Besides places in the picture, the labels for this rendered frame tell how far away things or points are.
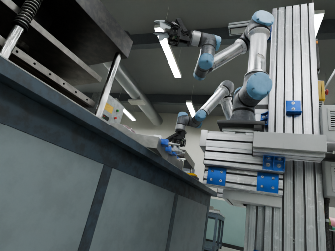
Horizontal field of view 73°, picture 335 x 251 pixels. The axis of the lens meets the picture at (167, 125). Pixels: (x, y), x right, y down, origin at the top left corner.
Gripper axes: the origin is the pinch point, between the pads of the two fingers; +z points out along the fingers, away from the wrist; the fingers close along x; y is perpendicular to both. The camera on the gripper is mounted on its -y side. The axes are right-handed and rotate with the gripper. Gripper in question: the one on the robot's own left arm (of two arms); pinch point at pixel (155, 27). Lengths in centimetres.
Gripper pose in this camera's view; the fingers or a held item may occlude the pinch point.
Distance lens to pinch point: 132.8
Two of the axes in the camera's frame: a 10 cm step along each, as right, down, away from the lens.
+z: -9.8, -2.1, -0.2
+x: -1.2, 4.7, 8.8
